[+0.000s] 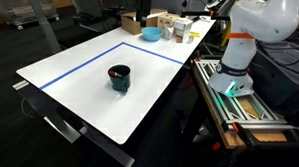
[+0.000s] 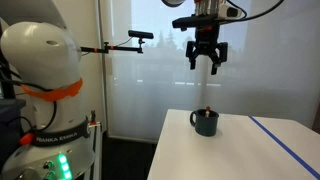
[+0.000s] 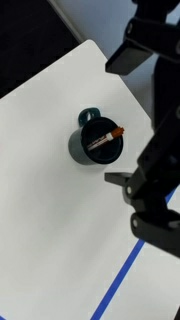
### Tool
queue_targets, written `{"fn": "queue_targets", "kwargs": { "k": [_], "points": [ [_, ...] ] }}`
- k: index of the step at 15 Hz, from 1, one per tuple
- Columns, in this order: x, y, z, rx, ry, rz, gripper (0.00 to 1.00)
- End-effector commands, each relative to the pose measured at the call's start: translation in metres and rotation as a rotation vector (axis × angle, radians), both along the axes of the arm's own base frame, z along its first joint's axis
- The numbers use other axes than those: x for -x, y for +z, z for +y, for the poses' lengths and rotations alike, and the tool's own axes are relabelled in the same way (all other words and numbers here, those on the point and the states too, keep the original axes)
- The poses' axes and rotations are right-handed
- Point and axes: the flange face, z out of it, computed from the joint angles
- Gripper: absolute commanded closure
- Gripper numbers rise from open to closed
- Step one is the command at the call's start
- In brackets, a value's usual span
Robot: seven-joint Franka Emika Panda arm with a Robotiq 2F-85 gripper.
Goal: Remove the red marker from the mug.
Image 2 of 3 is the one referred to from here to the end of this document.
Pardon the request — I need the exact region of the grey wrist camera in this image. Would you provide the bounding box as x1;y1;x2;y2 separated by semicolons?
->
218;3;243;20

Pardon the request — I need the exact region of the black stereo camera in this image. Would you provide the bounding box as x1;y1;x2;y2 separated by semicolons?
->
127;29;155;41

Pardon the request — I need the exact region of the translucent window blind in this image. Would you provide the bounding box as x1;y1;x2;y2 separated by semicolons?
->
105;0;320;143

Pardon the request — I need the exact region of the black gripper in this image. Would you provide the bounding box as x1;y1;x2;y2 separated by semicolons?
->
185;25;229;76

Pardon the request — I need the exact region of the blue tape stripe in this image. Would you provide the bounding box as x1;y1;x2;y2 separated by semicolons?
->
248;115;320;180

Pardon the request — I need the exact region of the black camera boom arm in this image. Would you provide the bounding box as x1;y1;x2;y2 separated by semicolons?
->
80;37;145;55

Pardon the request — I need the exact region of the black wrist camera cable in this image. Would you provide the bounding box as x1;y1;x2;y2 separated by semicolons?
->
226;0;286;23

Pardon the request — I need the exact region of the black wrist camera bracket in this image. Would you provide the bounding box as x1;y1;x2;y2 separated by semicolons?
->
171;14;235;32

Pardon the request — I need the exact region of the black clamp with orange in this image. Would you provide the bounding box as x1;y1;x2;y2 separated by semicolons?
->
88;109;102;130

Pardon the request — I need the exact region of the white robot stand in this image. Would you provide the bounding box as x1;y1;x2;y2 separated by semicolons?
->
83;123;103;180

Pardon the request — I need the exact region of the dark green speckled mug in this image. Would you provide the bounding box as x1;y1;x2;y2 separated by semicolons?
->
189;108;220;137

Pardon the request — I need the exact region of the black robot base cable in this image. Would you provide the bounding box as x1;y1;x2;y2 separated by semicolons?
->
0;63;58;132

